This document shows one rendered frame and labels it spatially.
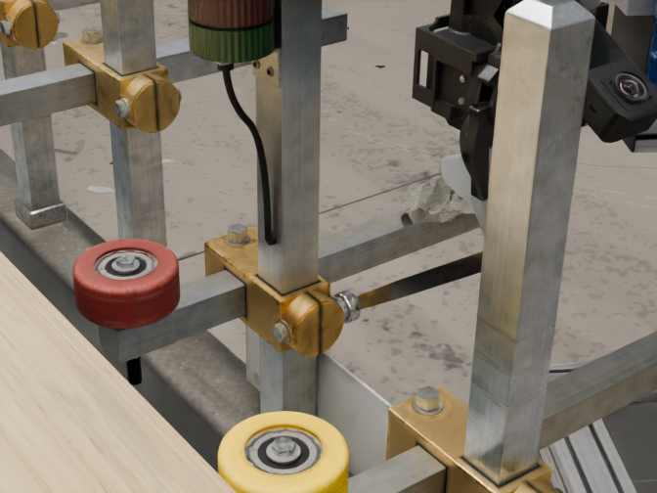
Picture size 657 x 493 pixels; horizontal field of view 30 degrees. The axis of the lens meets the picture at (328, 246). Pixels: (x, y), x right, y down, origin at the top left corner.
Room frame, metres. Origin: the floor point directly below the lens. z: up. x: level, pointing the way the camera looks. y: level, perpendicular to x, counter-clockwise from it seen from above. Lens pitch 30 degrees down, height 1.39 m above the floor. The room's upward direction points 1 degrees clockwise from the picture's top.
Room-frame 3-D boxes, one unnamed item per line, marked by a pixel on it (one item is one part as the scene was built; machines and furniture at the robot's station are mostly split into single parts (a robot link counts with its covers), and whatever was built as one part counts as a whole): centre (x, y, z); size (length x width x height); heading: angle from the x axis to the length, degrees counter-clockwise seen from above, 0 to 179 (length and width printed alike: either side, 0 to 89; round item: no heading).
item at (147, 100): (1.06, 0.20, 0.95); 0.13 x 0.06 x 0.05; 37
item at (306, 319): (0.86, 0.05, 0.85); 0.13 x 0.06 x 0.05; 37
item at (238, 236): (0.90, 0.08, 0.88); 0.02 x 0.02 x 0.01
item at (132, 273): (0.80, 0.15, 0.85); 0.08 x 0.08 x 0.11
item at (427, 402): (0.70, -0.07, 0.86); 0.02 x 0.02 x 0.01
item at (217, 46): (0.81, 0.07, 1.09); 0.06 x 0.06 x 0.02
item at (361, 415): (0.83, -0.01, 0.75); 0.26 x 0.01 x 0.10; 37
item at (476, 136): (0.75, -0.11, 1.04); 0.05 x 0.02 x 0.09; 127
